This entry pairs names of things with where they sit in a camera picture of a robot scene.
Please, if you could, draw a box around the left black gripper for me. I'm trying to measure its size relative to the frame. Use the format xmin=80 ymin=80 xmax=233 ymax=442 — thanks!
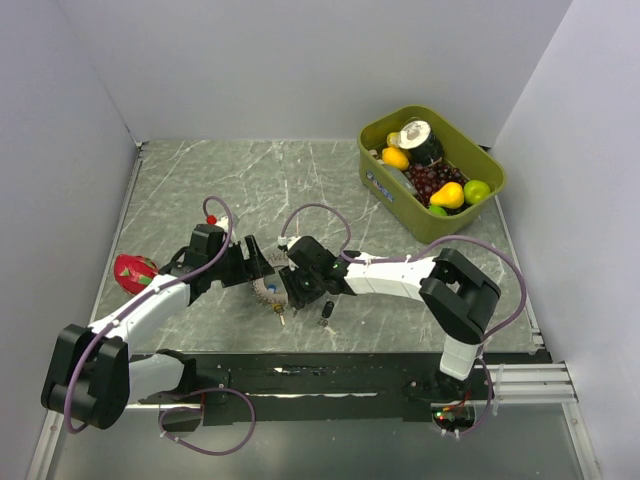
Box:
xmin=208 ymin=234 xmax=274 ymax=287

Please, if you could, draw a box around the large metal keyring with keys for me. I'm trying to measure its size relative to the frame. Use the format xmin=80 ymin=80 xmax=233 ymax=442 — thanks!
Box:
xmin=252 ymin=250 xmax=289 ymax=326

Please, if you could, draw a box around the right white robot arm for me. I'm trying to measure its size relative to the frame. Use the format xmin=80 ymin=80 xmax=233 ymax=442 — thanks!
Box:
xmin=278 ymin=236 xmax=501 ymax=399

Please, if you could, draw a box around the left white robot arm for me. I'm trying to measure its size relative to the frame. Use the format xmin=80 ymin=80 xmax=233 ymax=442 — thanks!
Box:
xmin=40 ymin=224 xmax=275 ymax=433

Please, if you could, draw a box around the loose black-headed key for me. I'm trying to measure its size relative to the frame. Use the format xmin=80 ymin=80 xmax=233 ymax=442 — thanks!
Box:
xmin=318 ymin=300 xmax=335 ymax=334

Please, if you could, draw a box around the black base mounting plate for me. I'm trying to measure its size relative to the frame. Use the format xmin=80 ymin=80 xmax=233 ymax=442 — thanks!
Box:
xmin=142 ymin=353 xmax=493 ymax=426

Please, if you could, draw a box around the red dragon fruit toy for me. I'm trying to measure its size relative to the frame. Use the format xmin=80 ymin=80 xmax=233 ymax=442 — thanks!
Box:
xmin=113 ymin=254 xmax=159 ymax=295

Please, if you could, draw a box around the orange fruit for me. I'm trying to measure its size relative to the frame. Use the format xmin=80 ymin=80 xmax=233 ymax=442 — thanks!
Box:
xmin=381 ymin=146 xmax=410 ymax=171

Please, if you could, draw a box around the dark red grapes bunch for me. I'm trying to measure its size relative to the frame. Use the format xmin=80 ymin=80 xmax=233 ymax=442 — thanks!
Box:
xmin=404 ymin=160 xmax=469 ymax=216

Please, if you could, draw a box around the yellow pear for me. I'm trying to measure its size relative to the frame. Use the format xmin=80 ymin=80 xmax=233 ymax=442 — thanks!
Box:
xmin=430 ymin=182 xmax=465 ymax=209

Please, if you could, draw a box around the black can with white lid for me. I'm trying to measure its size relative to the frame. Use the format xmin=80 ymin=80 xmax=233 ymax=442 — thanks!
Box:
xmin=397 ymin=119 xmax=444 ymax=166

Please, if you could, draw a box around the green lime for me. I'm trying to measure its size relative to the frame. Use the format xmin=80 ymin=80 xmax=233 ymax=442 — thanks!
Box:
xmin=463 ymin=180 xmax=492 ymax=205

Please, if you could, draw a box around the olive green plastic bin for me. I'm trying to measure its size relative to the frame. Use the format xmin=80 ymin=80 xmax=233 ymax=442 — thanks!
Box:
xmin=357 ymin=105 xmax=506 ymax=244

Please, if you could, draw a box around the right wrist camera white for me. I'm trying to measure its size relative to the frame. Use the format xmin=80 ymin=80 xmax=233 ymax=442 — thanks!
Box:
xmin=277 ymin=236 xmax=299 ymax=251

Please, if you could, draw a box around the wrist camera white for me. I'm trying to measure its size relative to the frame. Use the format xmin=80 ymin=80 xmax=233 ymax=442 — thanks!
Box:
xmin=206 ymin=215 xmax=236 ymax=237
xmin=277 ymin=236 xmax=299 ymax=251

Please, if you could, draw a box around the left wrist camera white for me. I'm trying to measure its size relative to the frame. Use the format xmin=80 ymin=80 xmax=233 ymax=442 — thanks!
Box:
xmin=206 ymin=215 xmax=236 ymax=237

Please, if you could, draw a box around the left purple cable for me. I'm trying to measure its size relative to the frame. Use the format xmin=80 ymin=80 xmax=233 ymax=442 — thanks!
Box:
xmin=64 ymin=195 xmax=257 ymax=456

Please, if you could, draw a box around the aluminium rail frame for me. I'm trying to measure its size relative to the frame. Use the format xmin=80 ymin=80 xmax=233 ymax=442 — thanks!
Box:
xmin=124 ymin=353 xmax=575 ymax=417

